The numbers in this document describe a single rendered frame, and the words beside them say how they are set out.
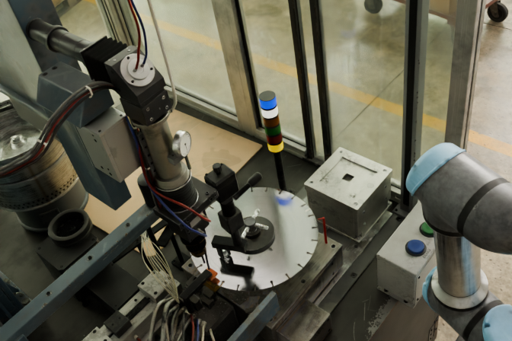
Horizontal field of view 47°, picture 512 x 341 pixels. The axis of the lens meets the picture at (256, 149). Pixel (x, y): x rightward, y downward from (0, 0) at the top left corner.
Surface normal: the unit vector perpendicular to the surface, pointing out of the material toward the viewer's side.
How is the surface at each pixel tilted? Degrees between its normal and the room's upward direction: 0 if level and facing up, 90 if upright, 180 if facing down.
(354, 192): 0
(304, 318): 0
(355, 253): 0
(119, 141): 90
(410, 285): 90
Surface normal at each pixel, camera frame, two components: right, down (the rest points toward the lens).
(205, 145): -0.15, -0.73
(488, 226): -0.49, 0.18
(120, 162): 0.75, 0.36
